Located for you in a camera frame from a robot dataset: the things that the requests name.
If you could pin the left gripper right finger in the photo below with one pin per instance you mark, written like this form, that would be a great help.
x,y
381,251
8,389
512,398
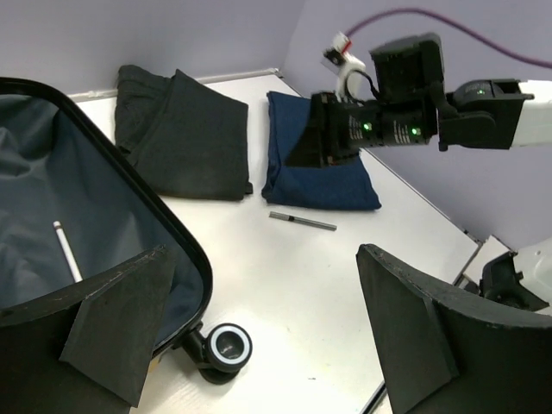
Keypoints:
x,y
444,350

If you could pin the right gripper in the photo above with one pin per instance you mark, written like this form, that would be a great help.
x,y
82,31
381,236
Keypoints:
x,y
337,131

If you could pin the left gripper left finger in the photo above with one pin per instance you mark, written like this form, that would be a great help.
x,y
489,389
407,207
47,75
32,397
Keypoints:
x,y
86,348

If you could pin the navy blue garment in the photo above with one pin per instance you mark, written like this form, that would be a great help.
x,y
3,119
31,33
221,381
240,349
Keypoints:
x,y
346,187

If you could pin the grey metal pen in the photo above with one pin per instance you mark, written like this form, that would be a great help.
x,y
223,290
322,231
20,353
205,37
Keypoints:
x,y
302,221

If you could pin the black garment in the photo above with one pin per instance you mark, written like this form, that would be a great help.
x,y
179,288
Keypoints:
x,y
183,138

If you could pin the yellow hard-shell suitcase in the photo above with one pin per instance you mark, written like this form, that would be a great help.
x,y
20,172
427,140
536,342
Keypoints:
x,y
57,165

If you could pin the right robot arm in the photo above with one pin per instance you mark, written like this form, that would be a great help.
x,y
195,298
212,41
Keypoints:
x,y
497,114

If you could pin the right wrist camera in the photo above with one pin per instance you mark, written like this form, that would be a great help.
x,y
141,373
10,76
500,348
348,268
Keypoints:
x,y
345,66

